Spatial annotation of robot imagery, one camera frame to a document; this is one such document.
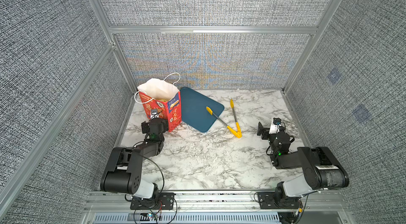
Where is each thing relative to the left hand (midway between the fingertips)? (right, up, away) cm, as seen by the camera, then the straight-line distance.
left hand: (156, 118), depth 92 cm
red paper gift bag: (+10, +5, -8) cm, 13 cm away
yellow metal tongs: (+48, -9, +2) cm, 49 cm away
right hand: (+65, 0, -3) cm, 65 cm away
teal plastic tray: (+21, +3, +15) cm, 26 cm away
